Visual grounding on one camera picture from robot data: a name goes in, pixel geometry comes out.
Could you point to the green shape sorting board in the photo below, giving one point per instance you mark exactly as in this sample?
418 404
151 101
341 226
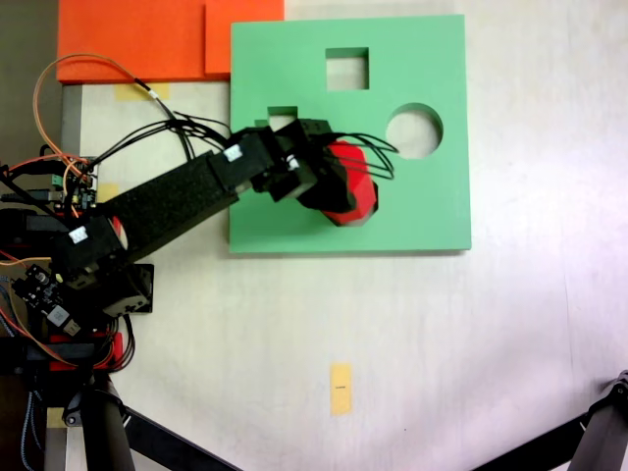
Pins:
417 206

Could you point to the yellow tape label strip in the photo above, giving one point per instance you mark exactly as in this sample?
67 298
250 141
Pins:
341 397

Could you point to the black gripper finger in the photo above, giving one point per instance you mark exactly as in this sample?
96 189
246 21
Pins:
316 131
329 196

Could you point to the yellow masking tape piece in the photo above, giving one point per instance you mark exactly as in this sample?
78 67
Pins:
55 417
112 191
125 93

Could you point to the red black power lead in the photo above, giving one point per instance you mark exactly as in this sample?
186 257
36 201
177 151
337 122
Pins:
34 167

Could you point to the black tripod leg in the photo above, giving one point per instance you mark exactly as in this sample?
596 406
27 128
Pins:
105 432
603 436

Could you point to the small circuit board with connectors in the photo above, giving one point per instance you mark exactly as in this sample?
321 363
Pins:
81 189

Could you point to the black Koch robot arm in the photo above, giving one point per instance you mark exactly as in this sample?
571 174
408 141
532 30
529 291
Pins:
167 206

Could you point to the black driver board with inductor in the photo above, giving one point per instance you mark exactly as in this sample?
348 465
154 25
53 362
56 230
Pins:
44 289

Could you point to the red octagonal pillar block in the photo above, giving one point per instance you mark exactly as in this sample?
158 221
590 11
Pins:
363 196

